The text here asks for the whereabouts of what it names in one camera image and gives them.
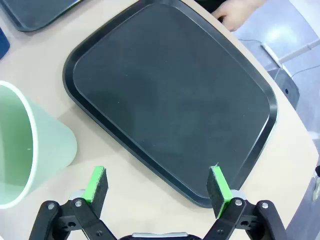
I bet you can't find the pale green plastic cup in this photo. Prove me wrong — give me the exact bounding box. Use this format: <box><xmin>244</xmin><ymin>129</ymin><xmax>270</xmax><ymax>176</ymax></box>
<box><xmin>0</xmin><ymin>80</ymin><xmax>78</xmax><ymax>210</ymax></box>

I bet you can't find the thin grey cable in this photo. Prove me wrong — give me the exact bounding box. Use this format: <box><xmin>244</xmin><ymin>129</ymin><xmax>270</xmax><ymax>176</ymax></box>
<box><xmin>281</xmin><ymin>63</ymin><xmax>320</xmax><ymax>79</ymax></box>

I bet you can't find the blue mug with handle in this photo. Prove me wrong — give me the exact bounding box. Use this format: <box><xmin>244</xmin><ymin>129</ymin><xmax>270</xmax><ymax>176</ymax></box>
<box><xmin>0</xmin><ymin>26</ymin><xmax>11</xmax><ymax>60</ymax></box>

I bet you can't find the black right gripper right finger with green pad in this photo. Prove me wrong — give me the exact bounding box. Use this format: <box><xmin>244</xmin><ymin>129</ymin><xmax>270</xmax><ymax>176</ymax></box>
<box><xmin>202</xmin><ymin>165</ymin><xmax>287</xmax><ymax>240</ymax></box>

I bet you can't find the person's left hand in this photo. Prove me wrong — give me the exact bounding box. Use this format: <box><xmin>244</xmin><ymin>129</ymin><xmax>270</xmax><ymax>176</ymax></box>
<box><xmin>214</xmin><ymin>0</ymin><xmax>266</xmax><ymax>32</ymax></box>

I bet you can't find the grey metal floor box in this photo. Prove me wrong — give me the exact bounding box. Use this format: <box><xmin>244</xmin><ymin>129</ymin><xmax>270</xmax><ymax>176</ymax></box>
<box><xmin>267</xmin><ymin>67</ymin><xmax>300</xmax><ymax>111</ymax></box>

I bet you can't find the large black plastic tray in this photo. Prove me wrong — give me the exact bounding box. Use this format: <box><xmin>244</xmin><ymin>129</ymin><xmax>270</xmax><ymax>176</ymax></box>
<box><xmin>62</xmin><ymin>0</ymin><xmax>278</xmax><ymax>209</ymax></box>

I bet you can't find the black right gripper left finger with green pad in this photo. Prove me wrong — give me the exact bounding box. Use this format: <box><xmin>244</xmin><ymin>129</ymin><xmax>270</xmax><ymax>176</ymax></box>
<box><xmin>28</xmin><ymin>166</ymin><xmax>118</xmax><ymax>240</ymax></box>

